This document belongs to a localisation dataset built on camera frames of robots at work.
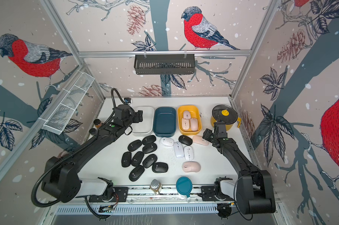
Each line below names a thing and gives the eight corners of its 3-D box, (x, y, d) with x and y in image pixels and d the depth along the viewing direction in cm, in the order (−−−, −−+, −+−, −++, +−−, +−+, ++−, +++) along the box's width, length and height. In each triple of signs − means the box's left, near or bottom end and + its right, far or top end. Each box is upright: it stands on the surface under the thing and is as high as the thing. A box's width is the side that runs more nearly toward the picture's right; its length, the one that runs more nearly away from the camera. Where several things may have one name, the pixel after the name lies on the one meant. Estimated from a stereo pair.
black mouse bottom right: (152, 173, 83) (151, 171, 81) (153, 163, 86) (152, 162, 84) (168, 173, 83) (168, 171, 81) (168, 163, 86) (168, 162, 84)
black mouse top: (142, 145, 94) (142, 144, 92) (142, 138, 97) (141, 137, 95) (156, 142, 95) (156, 140, 93) (155, 135, 98) (155, 134, 97)
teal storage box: (152, 137, 98) (151, 133, 94) (155, 110, 113) (154, 106, 109) (176, 137, 98) (177, 133, 94) (176, 110, 113) (176, 106, 109)
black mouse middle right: (141, 163, 86) (140, 162, 84) (152, 152, 91) (152, 151, 89) (147, 170, 84) (146, 169, 82) (158, 158, 88) (158, 157, 86)
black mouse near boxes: (177, 141, 95) (177, 140, 93) (180, 135, 98) (180, 133, 96) (191, 146, 93) (191, 145, 91) (193, 140, 96) (193, 138, 94)
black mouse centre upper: (143, 155, 89) (143, 153, 87) (142, 147, 93) (141, 146, 91) (158, 150, 91) (157, 148, 90) (156, 142, 95) (155, 141, 93)
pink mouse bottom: (182, 172, 83) (182, 170, 81) (182, 163, 87) (182, 161, 84) (200, 172, 83) (201, 170, 81) (199, 163, 87) (200, 161, 84)
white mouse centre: (176, 159, 88) (176, 157, 86) (173, 143, 95) (173, 142, 93) (184, 157, 89) (184, 156, 87) (181, 142, 95) (181, 140, 94)
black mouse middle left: (131, 166, 85) (130, 165, 83) (134, 152, 90) (133, 151, 89) (142, 166, 85) (141, 165, 83) (144, 152, 90) (143, 151, 89)
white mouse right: (184, 160, 87) (184, 159, 85) (183, 147, 93) (184, 146, 91) (194, 160, 87) (194, 159, 85) (192, 147, 93) (193, 146, 91)
